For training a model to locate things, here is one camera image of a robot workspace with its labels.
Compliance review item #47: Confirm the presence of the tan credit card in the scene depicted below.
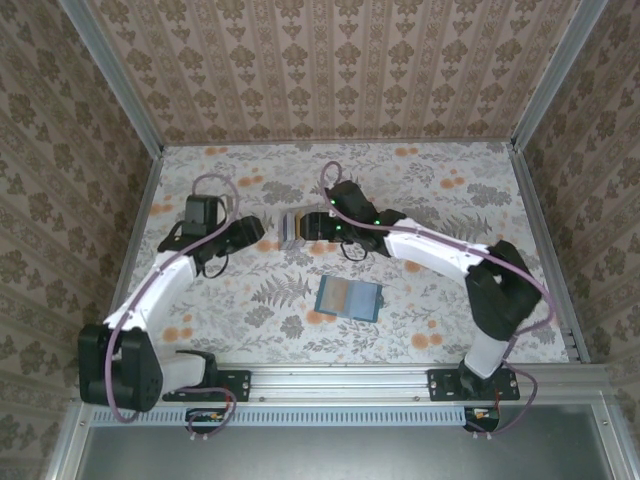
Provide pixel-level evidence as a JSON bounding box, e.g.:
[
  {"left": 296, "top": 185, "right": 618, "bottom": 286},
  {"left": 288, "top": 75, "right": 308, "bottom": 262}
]
[{"left": 322, "top": 285, "right": 350, "bottom": 312}]

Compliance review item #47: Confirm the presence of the blue card holder wallet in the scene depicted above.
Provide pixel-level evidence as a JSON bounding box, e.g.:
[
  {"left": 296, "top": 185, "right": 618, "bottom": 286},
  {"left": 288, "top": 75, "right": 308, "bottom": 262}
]
[{"left": 313, "top": 273, "right": 386, "bottom": 324}]

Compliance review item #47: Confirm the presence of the floral tablecloth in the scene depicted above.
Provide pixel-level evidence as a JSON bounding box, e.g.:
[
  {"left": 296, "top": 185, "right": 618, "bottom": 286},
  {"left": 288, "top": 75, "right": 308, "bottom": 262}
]
[{"left": 107, "top": 141, "right": 571, "bottom": 366}]

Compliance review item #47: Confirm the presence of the grey metal sheet panel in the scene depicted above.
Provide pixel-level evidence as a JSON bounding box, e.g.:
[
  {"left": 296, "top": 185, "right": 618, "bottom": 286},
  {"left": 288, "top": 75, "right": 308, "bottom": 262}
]
[{"left": 74, "top": 424, "right": 616, "bottom": 480}]

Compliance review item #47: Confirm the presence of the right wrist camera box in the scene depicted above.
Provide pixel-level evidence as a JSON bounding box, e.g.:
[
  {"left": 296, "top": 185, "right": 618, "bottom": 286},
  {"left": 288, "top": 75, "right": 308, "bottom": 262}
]
[{"left": 327, "top": 180, "right": 376, "bottom": 226}]

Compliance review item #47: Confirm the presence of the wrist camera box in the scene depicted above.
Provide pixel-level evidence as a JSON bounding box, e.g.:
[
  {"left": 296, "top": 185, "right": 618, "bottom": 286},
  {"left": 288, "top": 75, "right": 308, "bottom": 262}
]
[
  {"left": 327, "top": 180, "right": 376, "bottom": 226},
  {"left": 184, "top": 194, "right": 224, "bottom": 236}
]

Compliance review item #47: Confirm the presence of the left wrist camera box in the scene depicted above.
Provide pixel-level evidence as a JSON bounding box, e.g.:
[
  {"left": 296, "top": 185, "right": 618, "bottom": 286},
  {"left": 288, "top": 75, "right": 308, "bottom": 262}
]
[{"left": 184, "top": 194, "right": 224, "bottom": 236}]

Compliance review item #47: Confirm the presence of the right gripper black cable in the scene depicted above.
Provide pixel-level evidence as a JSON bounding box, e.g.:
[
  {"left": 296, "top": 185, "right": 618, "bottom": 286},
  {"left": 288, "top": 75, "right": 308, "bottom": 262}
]
[{"left": 339, "top": 239, "right": 374, "bottom": 262}]

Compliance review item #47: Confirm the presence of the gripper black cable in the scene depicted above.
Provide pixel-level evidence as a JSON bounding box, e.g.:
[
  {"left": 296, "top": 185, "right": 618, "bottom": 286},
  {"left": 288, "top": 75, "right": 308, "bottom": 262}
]
[
  {"left": 199, "top": 249, "right": 229, "bottom": 279},
  {"left": 339, "top": 239, "right": 374, "bottom": 262}
]

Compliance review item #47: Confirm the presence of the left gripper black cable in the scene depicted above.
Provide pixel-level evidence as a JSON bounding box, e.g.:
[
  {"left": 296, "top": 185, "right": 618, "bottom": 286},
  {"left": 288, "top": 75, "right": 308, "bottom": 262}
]
[{"left": 199, "top": 249, "right": 229, "bottom": 279}]

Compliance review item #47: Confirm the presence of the aluminium side rail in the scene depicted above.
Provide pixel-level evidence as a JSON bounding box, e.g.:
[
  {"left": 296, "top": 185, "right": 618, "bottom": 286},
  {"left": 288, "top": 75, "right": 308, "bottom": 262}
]
[
  {"left": 93, "top": 147, "right": 167, "bottom": 367},
  {"left": 507, "top": 141, "right": 592, "bottom": 365}
]

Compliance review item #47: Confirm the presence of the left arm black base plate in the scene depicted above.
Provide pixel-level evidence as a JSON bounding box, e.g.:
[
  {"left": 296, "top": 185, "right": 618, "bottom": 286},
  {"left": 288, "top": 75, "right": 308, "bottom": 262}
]
[{"left": 162, "top": 368, "right": 252, "bottom": 403}]

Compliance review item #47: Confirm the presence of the aluminium mounting rail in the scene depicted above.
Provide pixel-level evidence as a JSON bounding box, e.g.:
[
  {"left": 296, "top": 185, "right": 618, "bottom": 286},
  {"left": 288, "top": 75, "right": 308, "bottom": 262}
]
[{"left": 74, "top": 363, "right": 614, "bottom": 401}]

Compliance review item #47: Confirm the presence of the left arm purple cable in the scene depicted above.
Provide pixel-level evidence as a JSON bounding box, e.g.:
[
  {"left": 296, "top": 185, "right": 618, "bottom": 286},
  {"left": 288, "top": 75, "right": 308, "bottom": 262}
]
[{"left": 104, "top": 172, "right": 241, "bottom": 446}]

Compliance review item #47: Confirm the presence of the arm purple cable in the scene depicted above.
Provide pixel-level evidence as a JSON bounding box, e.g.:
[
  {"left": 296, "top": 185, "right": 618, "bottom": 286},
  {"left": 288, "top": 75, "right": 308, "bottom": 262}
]
[
  {"left": 318, "top": 160, "right": 564, "bottom": 441},
  {"left": 104, "top": 172, "right": 241, "bottom": 446}
]

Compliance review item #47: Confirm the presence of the white slotted cable duct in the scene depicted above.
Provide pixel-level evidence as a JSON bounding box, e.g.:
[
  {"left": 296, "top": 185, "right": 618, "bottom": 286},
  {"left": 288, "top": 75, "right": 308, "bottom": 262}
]
[{"left": 91, "top": 405, "right": 471, "bottom": 427}]

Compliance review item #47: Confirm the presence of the aluminium corner post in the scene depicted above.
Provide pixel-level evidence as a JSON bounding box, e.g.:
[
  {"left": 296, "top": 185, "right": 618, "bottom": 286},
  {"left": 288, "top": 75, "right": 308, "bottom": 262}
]
[
  {"left": 58, "top": 0, "right": 166, "bottom": 155},
  {"left": 508, "top": 0, "right": 612, "bottom": 154}
]

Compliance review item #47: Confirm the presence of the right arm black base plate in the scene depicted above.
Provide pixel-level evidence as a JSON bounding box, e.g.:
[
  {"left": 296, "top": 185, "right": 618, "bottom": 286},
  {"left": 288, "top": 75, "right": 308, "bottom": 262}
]
[{"left": 427, "top": 368, "right": 521, "bottom": 403}]

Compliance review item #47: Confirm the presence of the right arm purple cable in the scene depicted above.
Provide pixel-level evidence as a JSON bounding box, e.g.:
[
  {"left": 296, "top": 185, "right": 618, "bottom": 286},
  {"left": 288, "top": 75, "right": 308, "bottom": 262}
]
[{"left": 318, "top": 160, "right": 564, "bottom": 441}]

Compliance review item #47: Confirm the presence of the aluminium frame beam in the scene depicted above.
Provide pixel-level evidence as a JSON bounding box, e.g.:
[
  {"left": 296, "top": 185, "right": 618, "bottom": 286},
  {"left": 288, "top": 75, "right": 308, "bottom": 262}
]
[
  {"left": 44, "top": 394, "right": 96, "bottom": 480},
  {"left": 592, "top": 394, "right": 640, "bottom": 480}
]

